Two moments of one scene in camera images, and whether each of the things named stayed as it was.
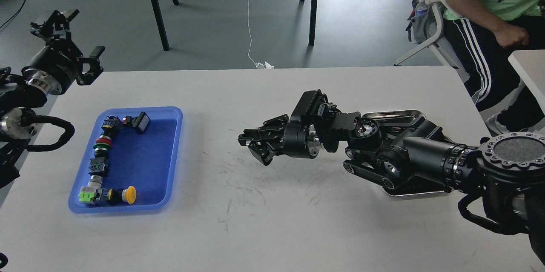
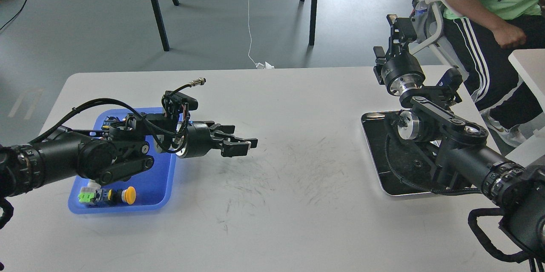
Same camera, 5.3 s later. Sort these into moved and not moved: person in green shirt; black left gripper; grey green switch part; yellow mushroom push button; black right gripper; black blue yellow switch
Moved: black right gripper; black left gripper
Not moved: grey green switch part; person in green shirt; black blue yellow switch; yellow mushroom push button
